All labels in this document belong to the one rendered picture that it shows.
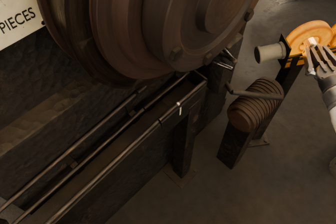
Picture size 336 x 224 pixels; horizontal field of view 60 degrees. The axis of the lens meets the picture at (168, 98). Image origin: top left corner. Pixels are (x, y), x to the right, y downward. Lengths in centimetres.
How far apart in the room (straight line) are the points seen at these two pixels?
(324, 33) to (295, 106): 81
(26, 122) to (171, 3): 43
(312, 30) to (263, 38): 109
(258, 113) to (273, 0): 149
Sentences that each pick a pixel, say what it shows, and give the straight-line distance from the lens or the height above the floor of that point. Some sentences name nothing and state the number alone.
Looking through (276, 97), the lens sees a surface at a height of 56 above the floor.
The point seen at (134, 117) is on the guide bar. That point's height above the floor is 70.
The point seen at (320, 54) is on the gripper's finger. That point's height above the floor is 71.
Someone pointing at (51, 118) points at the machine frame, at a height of 87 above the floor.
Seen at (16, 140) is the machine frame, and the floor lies 87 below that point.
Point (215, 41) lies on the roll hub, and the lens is 57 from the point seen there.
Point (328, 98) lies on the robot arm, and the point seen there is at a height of 70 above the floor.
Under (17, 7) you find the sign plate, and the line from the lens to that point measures 53.
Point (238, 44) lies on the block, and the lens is 91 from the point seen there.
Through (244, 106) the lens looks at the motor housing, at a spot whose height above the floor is 53.
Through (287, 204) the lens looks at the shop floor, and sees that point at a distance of 156.
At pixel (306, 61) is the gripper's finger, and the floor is 71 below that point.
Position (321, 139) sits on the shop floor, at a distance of 177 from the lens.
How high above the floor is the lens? 141
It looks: 56 degrees down
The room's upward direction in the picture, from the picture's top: straight up
